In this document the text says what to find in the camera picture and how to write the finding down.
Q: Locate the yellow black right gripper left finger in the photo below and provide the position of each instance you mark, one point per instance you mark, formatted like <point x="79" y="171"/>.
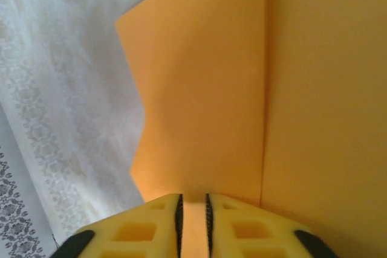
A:
<point x="163" y="218"/>

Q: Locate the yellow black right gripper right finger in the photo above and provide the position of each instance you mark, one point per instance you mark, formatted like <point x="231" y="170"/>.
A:
<point x="223" y="218"/>

